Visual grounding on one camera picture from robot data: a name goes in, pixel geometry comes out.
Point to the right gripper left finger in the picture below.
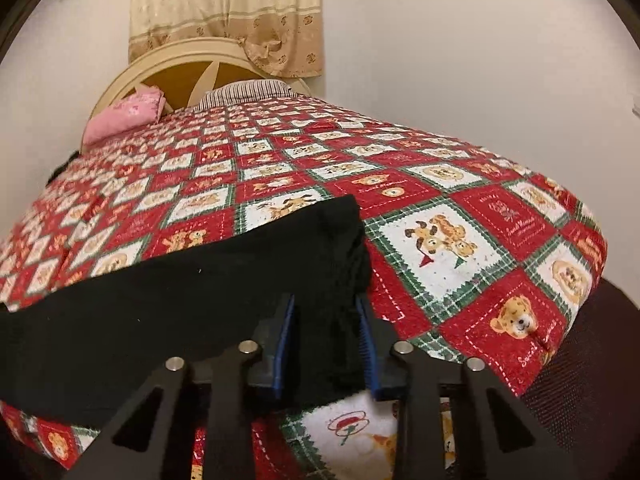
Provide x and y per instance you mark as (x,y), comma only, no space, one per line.
(152,435)

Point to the dark mesh chair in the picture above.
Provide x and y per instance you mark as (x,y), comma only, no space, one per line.
(587,397)

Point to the cream wooden headboard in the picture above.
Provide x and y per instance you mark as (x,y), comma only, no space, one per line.
(185,70)

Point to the pink folded blanket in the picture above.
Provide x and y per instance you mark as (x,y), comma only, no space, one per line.
(143,107)

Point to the red patchwork bear bedspread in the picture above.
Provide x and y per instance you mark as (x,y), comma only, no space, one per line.
(471,254)

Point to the black pants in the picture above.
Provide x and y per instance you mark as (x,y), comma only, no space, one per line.
(77,355)

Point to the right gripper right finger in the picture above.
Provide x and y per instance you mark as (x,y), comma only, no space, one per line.
(463,404)

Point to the beige curtain behind headboard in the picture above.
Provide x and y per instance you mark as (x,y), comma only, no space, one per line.
(283,38)

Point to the striped pillow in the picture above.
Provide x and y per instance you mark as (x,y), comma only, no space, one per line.
(244,91)

